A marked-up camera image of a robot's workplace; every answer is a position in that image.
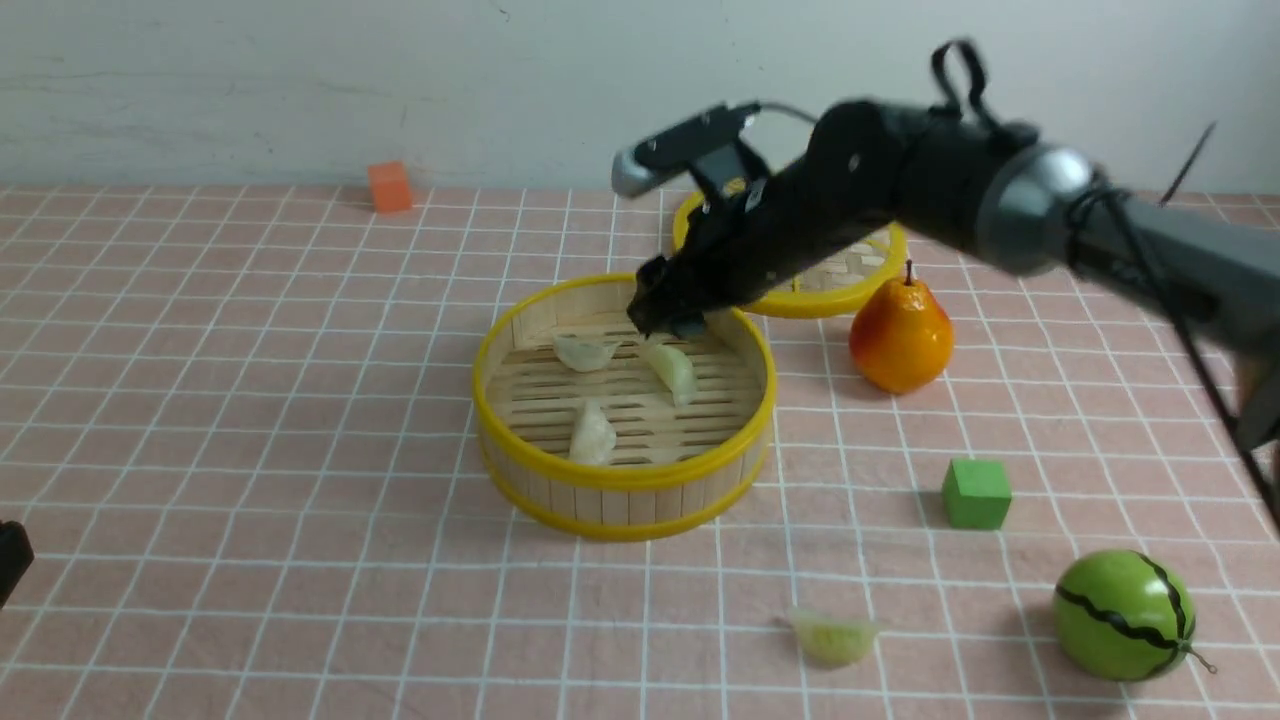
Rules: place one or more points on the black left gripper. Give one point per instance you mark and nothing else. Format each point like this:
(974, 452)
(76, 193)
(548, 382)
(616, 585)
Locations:
(16, 557)

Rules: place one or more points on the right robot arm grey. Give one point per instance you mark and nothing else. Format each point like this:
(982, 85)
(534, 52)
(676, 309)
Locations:
(1000, 196)

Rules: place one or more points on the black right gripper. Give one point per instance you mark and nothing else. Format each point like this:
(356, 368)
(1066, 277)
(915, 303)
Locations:
(815, 208)

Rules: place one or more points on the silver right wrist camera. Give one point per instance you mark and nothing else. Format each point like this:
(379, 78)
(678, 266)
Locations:
(707, 146)

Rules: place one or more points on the orange cube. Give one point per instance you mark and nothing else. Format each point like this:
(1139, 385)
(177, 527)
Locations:
(390, 187)

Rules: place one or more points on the green dumpling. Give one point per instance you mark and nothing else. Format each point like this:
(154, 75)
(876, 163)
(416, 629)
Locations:
(673, 367)
(831, 641)

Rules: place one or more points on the orange toy pear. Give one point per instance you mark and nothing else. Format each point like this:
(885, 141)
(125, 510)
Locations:
(902, 339)

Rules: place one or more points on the green cube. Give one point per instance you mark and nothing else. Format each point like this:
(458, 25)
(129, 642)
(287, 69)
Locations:
(976, 493)

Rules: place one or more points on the pink checkered tablecloth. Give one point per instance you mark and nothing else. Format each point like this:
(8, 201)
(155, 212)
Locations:
(237, 425)

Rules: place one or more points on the green dumpling front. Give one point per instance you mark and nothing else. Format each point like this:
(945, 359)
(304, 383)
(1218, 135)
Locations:
(831, 641)

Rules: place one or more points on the bamboo steamer tray yellow rim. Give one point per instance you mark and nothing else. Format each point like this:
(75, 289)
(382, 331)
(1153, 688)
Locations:
(673, 468)

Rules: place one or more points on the white dumpling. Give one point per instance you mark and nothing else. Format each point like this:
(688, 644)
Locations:
(593, 436)
(584, 356)

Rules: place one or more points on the bamboo steamer lid yellow rim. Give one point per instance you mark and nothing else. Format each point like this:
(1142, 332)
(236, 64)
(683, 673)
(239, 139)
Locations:
(842, 284)

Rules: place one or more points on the green toy watermelon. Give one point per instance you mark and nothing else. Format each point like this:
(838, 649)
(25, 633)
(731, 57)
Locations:
(1124, 617)

